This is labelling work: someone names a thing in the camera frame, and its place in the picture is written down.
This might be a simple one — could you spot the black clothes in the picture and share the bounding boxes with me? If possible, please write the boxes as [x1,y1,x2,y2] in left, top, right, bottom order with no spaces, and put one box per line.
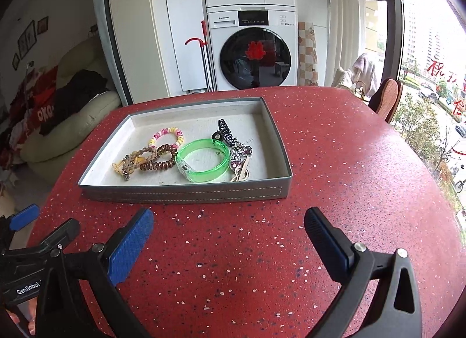
[39,69,110,136]

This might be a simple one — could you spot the checkered hanging cloth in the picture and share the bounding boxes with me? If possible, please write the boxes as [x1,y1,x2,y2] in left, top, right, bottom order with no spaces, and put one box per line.
[298,22,319,87]

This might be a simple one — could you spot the white cabinet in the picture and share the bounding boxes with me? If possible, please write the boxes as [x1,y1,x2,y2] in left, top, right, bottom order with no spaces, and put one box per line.
[105,0,208,105]

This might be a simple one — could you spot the gold hair clip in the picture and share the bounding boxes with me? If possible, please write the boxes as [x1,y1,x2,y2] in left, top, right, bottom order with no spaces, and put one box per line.
[230,158,252,183]

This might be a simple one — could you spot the white washing machine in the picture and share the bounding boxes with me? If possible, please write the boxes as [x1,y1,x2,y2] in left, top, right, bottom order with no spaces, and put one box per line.
[207,5,300,91]

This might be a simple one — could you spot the yellow beaded hair tie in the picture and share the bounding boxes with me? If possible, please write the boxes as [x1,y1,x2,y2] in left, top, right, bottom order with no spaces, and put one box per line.
[112,154,146,175]

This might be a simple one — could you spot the red handled mop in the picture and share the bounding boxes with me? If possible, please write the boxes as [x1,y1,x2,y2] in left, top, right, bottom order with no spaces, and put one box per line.
[184,20,215,93]

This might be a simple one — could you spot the person's left hand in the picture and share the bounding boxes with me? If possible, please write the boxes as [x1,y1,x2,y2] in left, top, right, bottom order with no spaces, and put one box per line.
[5,309,37,338]

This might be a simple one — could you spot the green plastic bangle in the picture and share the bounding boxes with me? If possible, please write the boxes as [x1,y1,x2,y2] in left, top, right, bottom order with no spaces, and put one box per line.
[175,138,231,184]

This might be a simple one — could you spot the white curtain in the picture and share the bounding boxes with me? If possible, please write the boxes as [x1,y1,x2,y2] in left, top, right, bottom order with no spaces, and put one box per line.
[324,0,366,87]

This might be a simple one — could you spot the pale cloth on chair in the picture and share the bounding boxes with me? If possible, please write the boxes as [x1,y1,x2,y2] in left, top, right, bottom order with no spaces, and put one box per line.
[333,53,379,96]

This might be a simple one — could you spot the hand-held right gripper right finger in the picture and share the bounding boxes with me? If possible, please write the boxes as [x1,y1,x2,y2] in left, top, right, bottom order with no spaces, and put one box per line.
[304,207,423,338]

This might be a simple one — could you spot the brown spiral hair tie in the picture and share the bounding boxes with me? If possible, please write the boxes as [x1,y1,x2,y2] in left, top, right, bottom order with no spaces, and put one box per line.
[139,144,179,172]

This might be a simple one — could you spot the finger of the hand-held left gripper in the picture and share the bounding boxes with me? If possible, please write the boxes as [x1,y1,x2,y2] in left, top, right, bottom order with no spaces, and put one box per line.
[0,204,40,237]
[36,218,81,251]

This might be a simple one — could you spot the brown braided hair tie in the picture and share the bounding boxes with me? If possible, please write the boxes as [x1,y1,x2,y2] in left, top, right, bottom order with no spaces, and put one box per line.
[126,144,164,169]

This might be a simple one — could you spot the grey jewelry tray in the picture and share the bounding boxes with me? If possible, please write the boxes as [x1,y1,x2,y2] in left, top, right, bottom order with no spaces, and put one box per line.
[77,96,294,205]

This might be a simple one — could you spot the red printed cloth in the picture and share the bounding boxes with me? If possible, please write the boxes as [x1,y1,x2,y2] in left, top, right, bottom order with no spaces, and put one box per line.
[0,65,59,171]

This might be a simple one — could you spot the cream leather sofa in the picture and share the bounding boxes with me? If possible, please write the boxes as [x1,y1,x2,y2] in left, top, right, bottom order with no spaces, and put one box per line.
[20,37,122,175]

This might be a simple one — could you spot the yellow pink spiral hair tie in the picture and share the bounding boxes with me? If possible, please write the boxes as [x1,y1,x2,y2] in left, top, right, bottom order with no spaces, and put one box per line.
[147,127,184,149]

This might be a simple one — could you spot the small brown hair accessory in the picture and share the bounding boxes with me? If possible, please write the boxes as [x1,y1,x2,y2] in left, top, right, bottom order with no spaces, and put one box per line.
[229,139,254,171]

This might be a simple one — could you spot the black hair claw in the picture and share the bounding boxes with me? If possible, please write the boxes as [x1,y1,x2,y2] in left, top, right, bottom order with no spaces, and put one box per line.
[212,119,237,149]

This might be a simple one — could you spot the large picture frame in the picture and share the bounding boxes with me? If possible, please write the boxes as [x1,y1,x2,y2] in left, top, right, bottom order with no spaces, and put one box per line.
[17,20,37,60]

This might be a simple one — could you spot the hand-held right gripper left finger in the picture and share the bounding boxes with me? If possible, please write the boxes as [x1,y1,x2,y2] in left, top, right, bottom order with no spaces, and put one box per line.
[34,208,155,338]

